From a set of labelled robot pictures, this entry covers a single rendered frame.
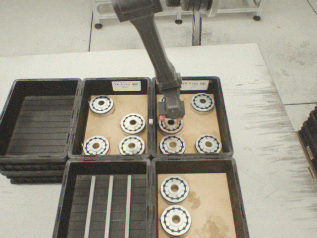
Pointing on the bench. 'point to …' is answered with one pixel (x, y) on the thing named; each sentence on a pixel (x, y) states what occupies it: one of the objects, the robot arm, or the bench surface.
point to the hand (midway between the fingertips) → (171, 121)
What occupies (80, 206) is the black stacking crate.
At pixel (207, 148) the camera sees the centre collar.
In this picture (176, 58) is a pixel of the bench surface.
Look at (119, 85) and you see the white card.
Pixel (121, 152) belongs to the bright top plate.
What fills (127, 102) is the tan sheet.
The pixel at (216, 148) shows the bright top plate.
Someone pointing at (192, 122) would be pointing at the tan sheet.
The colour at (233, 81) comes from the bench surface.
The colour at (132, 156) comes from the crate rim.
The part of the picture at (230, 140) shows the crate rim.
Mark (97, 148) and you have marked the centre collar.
